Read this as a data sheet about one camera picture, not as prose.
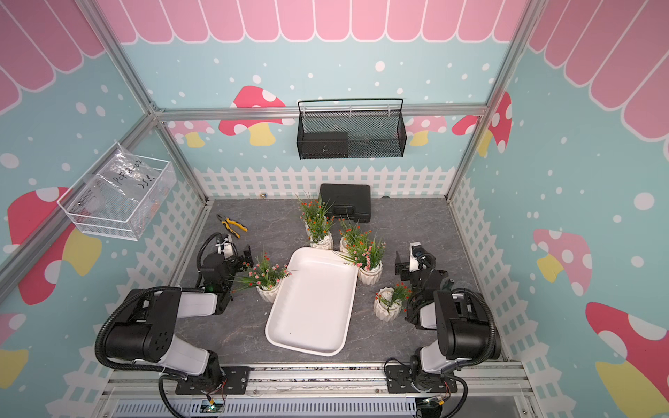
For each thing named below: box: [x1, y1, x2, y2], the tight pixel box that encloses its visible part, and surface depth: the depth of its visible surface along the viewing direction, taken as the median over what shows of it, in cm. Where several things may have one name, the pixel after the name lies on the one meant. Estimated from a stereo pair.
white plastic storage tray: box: [264, 247, 359, 358], surface depth 89 cm
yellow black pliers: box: [216, 214, 249, 239], surface depth 112 cm
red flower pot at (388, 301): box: [372, 282, 413, 323], surface depth 83 cm
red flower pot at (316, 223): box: [299, 198, 336, 250], surface depth 99 cm
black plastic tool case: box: [318, 182, 372, 223], surface depth 118 cm
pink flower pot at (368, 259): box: [337, 235, 387, 286], surface depth 89 cm
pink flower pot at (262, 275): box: [228, 252, 293, 304], surface depth 83 cm
